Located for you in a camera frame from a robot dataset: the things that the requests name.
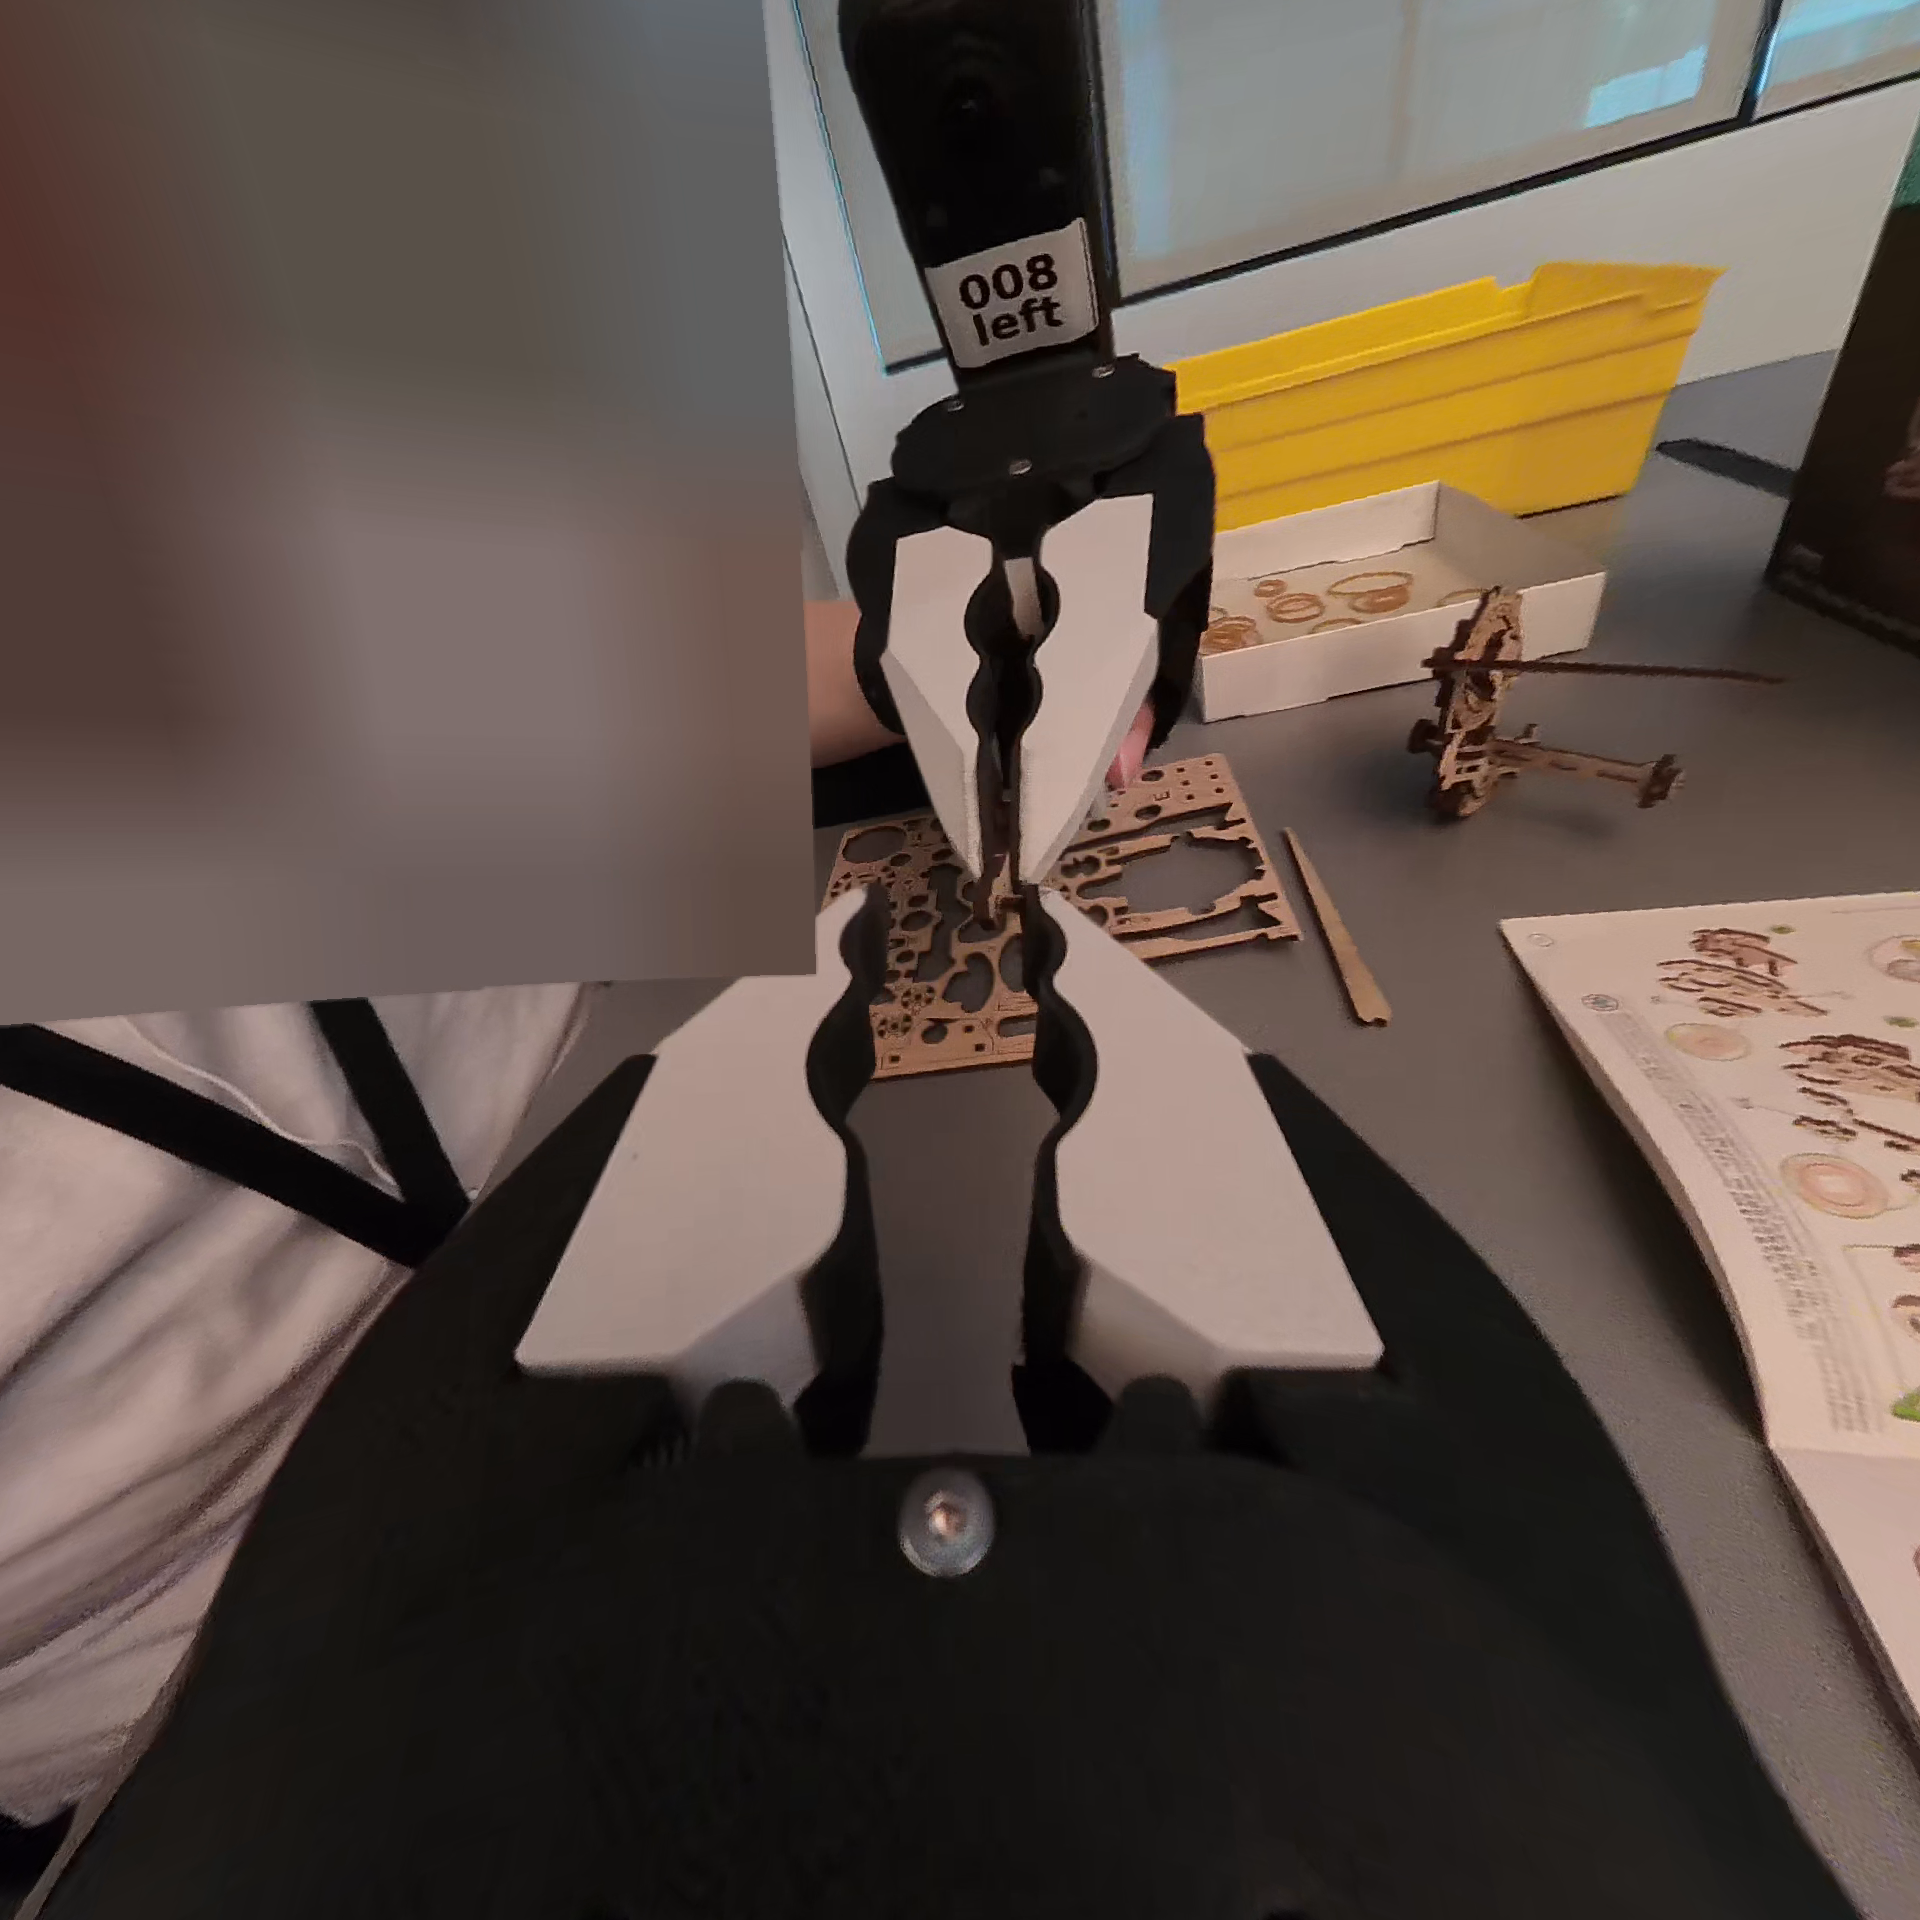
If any grid window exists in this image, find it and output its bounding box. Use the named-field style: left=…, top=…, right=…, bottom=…
left=1102, top=0, right=1920, bottom=305

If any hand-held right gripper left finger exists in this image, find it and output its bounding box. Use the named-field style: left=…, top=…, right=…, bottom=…
left=514, top=882, right=889, bottom=1455

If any black harness strap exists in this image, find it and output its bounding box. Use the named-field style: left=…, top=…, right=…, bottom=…
left=0, top=997, right=475, bottom=1270

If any pile of rubber bands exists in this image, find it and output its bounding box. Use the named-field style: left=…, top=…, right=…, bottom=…
left=1197, top=565, right=1481, bottom=652

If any person's left forearm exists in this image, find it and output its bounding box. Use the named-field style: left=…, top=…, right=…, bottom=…
left=809, top=596, right=905, bottom=771

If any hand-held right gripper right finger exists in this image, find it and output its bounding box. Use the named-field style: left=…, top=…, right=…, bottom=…
left=1020, top=884, right=1385, bottom=1453

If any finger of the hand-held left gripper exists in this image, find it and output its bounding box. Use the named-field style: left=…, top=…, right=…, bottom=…
left=883, top=529, right=1003, bottom=879
left=997, top=499, right=1168, bottom=890

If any pointed wooden stick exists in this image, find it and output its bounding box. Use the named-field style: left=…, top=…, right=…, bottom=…
left=1278, top=828, right=1395, bottom=1031

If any person's white shirt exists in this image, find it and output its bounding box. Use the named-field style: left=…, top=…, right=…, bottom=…
left=0, top=981, right=597, bottom=1826

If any dark model kit box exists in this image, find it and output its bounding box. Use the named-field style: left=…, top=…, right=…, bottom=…
left=1761, top=194, right=1920, bottom=652

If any illustrated instruction booklet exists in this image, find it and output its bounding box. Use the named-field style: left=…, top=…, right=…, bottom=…
left=1498, top=886, right=1920, bottom=1737

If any partly built wooden model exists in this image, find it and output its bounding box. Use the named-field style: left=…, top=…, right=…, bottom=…
left=1406, top=582, right=1787, bottom=826

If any laser-cut wooden parts sheet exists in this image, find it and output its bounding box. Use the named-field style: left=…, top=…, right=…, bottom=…
left=820, top=751, right=1305, bottom=1083

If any yellow plastic bin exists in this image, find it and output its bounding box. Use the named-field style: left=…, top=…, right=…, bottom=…
left=1161, top=261, right=1728, bottom=537

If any white cardboard tray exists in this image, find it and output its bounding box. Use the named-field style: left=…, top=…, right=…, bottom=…
left=1192, top=477, right=1612, bottom=727

